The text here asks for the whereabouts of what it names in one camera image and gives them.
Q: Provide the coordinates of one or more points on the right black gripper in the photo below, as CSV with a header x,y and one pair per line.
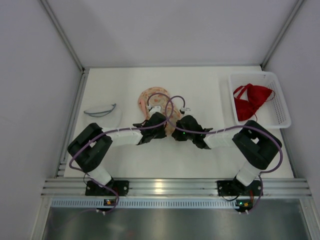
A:
x,y
186,122

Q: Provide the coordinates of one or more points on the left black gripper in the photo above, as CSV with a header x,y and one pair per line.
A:
x,y
157,120

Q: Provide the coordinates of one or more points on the pink floral mesh laundry bag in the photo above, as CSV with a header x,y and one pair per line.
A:
x,y
157,100

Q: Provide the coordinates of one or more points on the clear plastic dome insert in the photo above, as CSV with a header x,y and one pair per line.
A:
x,y
106,115

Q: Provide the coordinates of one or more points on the red bra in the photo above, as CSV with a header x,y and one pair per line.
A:
x,y
249,98

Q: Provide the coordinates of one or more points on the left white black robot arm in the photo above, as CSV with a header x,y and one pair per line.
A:
x,y
89,148

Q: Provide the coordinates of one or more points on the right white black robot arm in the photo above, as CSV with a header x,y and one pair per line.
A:
x,y
257,145

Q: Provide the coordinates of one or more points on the white plastic basket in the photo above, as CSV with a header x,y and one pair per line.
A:
x,y
273,114

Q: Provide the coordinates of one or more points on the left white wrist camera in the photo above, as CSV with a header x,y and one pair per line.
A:
x,y
154,109

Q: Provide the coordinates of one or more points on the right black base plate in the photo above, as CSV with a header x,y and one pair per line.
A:
x,y
228,188

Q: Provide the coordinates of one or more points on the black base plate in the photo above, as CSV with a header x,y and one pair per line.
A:
x,y
228,188
121,187

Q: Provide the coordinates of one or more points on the grey slotted cable duct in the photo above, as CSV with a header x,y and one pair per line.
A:
x,y
149,203

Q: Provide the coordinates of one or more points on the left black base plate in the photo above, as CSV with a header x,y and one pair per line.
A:
x,y
121,187

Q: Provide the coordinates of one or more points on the aluminium mounting rail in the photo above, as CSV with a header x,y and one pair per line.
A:
x,y
274,188

